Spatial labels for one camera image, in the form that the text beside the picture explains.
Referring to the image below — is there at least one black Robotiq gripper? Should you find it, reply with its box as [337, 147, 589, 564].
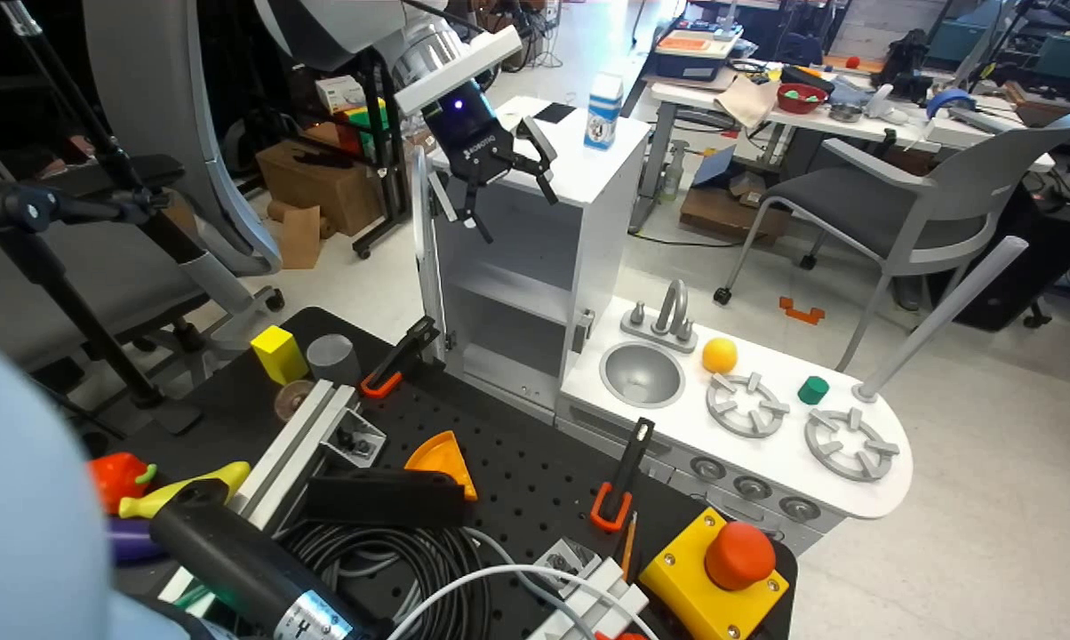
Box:
[423, 80, 557, 242]

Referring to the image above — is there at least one white toy fridge door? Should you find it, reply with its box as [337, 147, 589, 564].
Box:
[409, 147, 447, 335]

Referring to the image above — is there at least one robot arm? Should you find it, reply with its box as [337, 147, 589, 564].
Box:
[253, 0, 557, 233]

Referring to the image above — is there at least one white blue carton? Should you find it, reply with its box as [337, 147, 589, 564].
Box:
[582, 73, 624, 150]

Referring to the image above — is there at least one cardboard box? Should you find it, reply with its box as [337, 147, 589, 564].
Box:
[258, 141, 383, 233]

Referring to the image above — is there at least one orange black clamp left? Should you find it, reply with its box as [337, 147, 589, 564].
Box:
[359, 318, 436, 400]

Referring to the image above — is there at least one orange black clamp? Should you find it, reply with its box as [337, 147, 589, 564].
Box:
[589, 416, 654, 534]
[359, 318, 436, 400]

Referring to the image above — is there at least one grey cylinder block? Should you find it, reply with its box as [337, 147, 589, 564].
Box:
[305, 335, 359, 385]

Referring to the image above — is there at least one yellow toy ball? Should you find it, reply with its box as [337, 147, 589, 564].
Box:
[702, 339, 741, 374]

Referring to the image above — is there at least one orange triangular wedge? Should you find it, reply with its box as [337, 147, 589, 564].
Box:
[407, 430, 481, 501]

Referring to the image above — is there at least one yellow cube block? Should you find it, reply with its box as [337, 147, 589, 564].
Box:
[248, 323, 305, 385]

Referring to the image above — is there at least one aluminium extrusion bar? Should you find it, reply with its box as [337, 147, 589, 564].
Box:
[160, 380, 357, 613]

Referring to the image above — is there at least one black foam pad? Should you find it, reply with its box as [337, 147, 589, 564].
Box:
[303, 469, 468, 527]

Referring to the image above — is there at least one orange black clamp right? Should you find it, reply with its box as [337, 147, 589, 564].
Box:
[589, 416, 654, 534]

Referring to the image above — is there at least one green toy cup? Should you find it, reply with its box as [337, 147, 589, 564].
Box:
[798, 377, 830, 406]

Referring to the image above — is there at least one white toy kitchen set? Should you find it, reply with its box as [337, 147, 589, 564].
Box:
[426, 96, 914, 552]

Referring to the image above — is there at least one yellow toy banana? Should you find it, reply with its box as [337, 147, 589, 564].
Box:
[119, 461, 253, 519]

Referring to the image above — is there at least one grey office chair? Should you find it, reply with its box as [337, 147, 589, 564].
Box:
[715, 112, 1070, 370]

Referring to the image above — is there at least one yellow emergency stop button box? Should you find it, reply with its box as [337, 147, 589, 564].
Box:
[640, 507, 791, 640]

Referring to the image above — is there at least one black cylindrical tool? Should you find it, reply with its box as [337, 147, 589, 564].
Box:
[154, 479, 370, 640]

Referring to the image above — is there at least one black tripod stand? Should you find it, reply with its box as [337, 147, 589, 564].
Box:
[0, 0, 204, 408]

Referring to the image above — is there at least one orange toy pepper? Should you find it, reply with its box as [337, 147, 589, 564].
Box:
[90, 450, 157, 515]

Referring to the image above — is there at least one purple toy eggplant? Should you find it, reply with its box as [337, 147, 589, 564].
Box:
[109, 519, 165, 564]

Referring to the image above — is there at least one black coiled cable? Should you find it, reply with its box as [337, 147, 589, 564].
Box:
[275, 519, 528, 640]

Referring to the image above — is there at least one white cable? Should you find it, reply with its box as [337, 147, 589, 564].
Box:
[383, 563, 662, 640]

